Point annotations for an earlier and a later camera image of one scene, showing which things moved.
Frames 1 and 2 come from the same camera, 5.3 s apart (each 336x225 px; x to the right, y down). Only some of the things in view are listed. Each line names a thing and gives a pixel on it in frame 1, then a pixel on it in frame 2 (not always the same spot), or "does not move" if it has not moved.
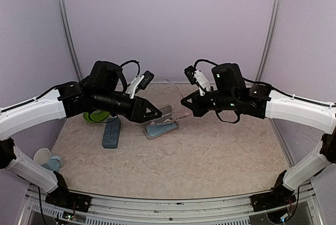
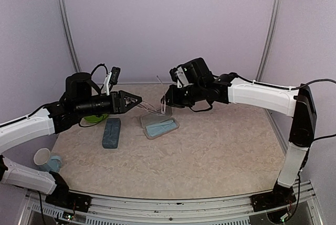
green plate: (96, 116) does not move
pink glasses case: (163, 125) does not move
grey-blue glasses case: (111, 132) does not move
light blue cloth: (153, 130) does not move
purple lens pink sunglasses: (170, 120) -> (163, 102)
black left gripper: (137, 111) -> (117, 103)
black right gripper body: (202, 109) -> (185, 99)
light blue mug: (43, 157) does not move
